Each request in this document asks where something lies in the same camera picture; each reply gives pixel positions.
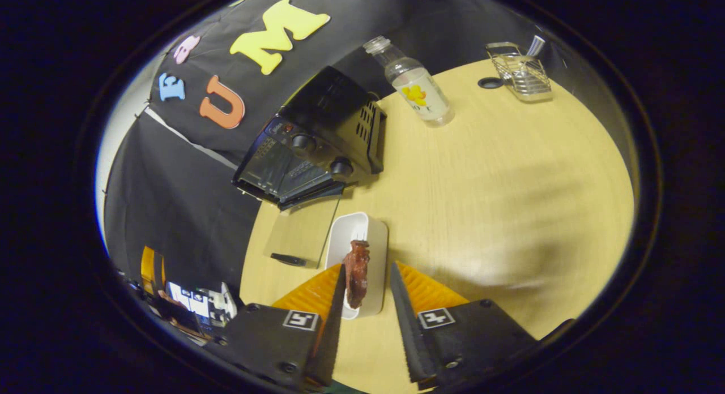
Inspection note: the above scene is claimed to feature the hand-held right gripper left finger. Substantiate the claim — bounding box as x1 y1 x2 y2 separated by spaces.
207 263 347 392

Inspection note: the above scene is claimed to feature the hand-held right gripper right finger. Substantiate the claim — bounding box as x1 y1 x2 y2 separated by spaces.
389 262 539 390

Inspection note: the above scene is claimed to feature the brown meat slice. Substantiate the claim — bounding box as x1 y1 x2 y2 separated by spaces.
343 240 371 310

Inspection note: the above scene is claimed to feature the black electric oven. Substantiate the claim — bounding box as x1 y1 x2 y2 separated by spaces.
232 66 388 269

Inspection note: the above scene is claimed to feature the black backdrop cloth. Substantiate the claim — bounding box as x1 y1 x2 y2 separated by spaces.
102 0 567 304

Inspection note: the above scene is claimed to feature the white rectangular plate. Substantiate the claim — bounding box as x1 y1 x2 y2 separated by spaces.
324 212 389 320

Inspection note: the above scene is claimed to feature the clear bottle with flower label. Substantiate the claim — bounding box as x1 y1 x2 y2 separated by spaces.
362 36 455 129

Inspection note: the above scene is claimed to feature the metal wire basket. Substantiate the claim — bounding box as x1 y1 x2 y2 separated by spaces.
485 41 553 103

